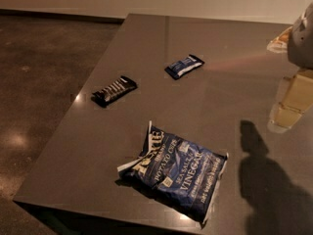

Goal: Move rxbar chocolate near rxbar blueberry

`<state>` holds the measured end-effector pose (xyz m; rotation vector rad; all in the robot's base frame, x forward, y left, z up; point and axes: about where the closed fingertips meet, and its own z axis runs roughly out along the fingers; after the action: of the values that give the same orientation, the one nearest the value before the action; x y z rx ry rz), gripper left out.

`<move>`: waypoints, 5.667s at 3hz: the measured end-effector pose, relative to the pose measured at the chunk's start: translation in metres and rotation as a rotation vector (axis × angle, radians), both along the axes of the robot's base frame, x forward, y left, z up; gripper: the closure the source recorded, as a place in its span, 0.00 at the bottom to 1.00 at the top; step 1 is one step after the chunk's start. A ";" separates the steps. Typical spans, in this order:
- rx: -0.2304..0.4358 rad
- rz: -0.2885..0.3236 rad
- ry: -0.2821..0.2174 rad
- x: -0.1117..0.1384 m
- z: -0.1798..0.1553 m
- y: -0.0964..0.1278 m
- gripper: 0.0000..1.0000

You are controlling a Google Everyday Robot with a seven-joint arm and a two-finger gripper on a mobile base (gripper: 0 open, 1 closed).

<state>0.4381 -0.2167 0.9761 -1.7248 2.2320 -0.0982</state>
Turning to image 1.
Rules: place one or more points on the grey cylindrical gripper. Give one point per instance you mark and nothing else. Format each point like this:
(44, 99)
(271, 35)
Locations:
(301, 43)

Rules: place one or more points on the black rxbar chocolate bar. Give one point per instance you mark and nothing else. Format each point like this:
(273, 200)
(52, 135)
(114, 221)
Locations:
(114, 91)

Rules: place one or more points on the blue rxbar blueberry bar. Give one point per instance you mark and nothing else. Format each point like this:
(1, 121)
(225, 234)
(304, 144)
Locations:
(182, 67)

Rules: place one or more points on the blue potato chips bag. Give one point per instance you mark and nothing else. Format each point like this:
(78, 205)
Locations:
(183, 173)

